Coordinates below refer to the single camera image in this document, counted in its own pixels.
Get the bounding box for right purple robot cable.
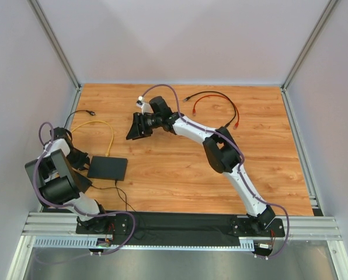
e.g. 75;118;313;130
136;84;290;261

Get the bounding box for red ethernet cable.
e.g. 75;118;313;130
192;96;240;129

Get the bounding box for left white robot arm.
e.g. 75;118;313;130
25;127;113;235

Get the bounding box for front aluminium frame rail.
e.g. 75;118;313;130
21;212;342;241

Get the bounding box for black wall cable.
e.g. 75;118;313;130
64;109;96;129

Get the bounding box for grey slotted cable duct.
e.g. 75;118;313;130
33;236;255;252

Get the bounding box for black network switch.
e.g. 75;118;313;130
87;156;128;181

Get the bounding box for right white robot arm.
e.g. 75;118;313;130
126;96;275;231

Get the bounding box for aluminium frame post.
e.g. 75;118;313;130
281;0;340;91
27;0;81;90

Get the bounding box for yellow ethernet cable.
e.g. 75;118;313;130
70;120;114;156

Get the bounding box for black ethernet cable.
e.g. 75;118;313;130
182;91;240;128

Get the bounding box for black power adapter cable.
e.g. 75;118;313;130
74;170;140;214

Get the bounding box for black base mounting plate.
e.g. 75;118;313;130
76;211;286;247

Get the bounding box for left aluminium frame post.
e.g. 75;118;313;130
27;0;81;90

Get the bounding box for right aluminium frame post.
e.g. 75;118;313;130
281;0;340;91

